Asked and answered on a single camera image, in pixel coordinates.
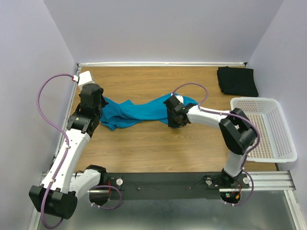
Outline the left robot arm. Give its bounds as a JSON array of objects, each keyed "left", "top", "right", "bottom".
[{"left": 29, "top": 83, "right": 107, "bottom": 219}]

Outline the blue t shirt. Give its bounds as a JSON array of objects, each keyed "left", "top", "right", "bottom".
[{"left": 99, "top": 94, "right": 200, "bottom": 131}]

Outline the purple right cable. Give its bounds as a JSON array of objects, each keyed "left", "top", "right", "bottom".
[{"left": 172, "top": 82, "right": 261, "bottom": 207}]

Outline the aluminium front rail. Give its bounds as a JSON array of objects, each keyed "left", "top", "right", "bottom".
[{"left": 39, "top": 168, "right": 295, "bottom": 195}]

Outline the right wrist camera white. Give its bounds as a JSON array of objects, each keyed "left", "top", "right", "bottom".
[{"left": 171, "top": 93, "right": 184, "bottom": 104}]

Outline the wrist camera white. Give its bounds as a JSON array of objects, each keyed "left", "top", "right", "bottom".
[
  {"left": 72, "top": 71, "right": 95, "bottom": 90},
  {"left": 171, "top": 93, "right": 184, "bottom": 104}
]

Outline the aluminium back rail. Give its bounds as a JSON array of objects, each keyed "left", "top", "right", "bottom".
[{"left": 77, "top": 61, "right": 246, "bottom": 67}]

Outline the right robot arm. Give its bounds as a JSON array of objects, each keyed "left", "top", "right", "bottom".
[{"left": 164, "top": 95, "right": 260, "bottom": 189}]

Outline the aluminium left rail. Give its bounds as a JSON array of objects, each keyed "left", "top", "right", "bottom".
[{"left": 49, "top": 67, "right": 82, "bottom": 173}]

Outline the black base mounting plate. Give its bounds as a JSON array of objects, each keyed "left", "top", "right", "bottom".
[{"left": 89, "top": 172, "right": 249, "bottom": 206}]

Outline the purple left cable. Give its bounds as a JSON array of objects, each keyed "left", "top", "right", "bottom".
[{"left": 35, "top": 73, "right": 123, "bottom": 229}]

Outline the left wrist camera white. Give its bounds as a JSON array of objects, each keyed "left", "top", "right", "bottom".
[{"left": 72, "top": 71, "right": 95, "bottom": 90}]

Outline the purple cable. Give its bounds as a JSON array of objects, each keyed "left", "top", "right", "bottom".
[
  {"left": 172, "top": 82, "right": 261, "bottom": 207},
  {"left": 35, "top": 73, "right": 123, "bottom": 229}
]

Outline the folded black t shirt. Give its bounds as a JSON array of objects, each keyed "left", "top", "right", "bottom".
[{"left": 217, "top": 67, "right": 259, "bottom": 97}]

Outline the white plastic basket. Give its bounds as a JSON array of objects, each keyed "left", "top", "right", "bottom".
[{"left": 230, "top": 97, "right": 297, "bottom": 163}]

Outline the aluminium rail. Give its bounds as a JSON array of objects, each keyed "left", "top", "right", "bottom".
[
  {"left": 49, "top": 67, "right": 82, "bottom": 173},
  {"left": 39, "top": 168, "right": 295, "bottom": 195},
  {"left": 77, "top": 61, "right": 246, "bottom": 67}
]

